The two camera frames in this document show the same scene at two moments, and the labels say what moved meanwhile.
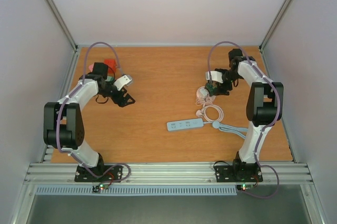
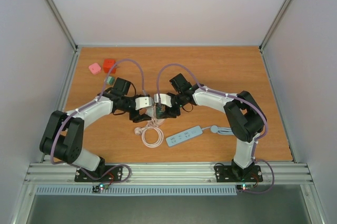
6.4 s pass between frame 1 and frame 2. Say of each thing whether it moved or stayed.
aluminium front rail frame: stayed
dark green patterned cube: moved
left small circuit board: stayed
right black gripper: moved
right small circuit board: stayed
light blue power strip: moved
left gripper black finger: moved
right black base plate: stayed
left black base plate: stayed
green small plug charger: stayed
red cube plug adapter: stayed
